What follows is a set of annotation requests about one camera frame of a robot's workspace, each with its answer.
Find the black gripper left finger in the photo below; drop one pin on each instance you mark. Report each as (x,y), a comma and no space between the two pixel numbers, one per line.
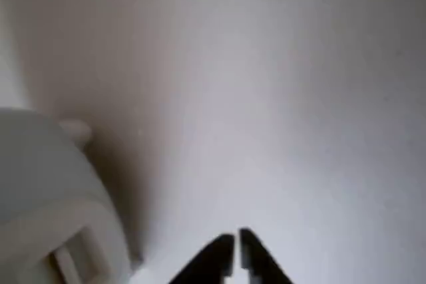
(216,257)

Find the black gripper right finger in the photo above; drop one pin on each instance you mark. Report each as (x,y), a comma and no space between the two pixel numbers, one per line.
(259,264)

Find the white rice cooker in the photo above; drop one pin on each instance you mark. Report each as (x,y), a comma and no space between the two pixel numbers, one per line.
(50,191)

